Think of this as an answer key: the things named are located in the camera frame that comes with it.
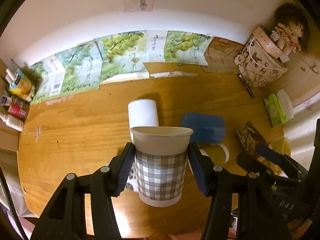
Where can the red patterned paper cup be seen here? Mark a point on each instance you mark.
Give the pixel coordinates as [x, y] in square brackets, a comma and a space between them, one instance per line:
[250, 138]

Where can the plain white paper cup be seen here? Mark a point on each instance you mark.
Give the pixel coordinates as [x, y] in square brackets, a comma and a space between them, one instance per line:
[142, 112]

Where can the letter-print fabric bag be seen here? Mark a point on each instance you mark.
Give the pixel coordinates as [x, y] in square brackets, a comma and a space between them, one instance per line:
[257, 67]

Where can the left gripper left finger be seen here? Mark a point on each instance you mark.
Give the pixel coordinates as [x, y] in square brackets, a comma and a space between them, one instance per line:
[107, 182]

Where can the black pen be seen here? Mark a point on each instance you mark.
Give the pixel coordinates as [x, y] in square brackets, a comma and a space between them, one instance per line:
[246, 86]

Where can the grape print paper strip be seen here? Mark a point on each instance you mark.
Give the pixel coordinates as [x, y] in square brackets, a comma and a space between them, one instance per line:
[115, 58]

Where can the grey plaid paper cup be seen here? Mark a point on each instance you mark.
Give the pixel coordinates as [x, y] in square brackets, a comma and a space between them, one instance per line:
[160, 160]

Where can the brown-haired rag doll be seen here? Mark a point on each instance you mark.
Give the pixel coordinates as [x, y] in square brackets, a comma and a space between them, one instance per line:
[291, 32]

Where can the green tissue pack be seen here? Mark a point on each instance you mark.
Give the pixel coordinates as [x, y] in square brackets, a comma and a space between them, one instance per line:
[279, 108]

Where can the pink small box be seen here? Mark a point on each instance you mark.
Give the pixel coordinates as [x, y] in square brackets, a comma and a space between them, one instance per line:
[263, 37]

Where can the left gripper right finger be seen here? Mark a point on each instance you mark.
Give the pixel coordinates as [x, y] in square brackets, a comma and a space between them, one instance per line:
[219, 185]

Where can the white spray bottle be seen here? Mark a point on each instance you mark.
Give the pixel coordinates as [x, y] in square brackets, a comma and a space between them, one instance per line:
[12, 122]

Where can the blue plastic cup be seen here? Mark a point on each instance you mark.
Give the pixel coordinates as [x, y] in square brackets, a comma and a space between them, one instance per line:
[207, 128]

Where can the cream ceramic mug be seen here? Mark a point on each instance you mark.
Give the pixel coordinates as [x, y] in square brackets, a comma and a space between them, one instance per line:
[282, 146]

